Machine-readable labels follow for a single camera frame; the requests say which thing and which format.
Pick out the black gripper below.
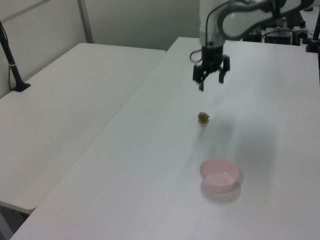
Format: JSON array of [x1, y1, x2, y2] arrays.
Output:
[[192, 44, 231, 92]]

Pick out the red strawberry with green leaves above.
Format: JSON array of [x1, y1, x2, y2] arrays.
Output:
[[197, 112, 210, 125]]

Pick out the pink plastic bowl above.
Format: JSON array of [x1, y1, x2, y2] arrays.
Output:
[[199, 158, 240, 194]]

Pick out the black electronics control box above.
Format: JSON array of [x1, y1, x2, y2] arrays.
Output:
[[264, 26, 301, 46]]

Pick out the black clamp stand pole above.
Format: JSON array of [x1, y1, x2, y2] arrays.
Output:
[[305, 15, 320, 53]]

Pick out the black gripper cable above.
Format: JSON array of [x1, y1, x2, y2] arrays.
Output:
[[189, 0, 236, 64]]

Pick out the black camera stand pole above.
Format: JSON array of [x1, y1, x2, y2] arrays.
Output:
[[0, 20, 32, 93]]

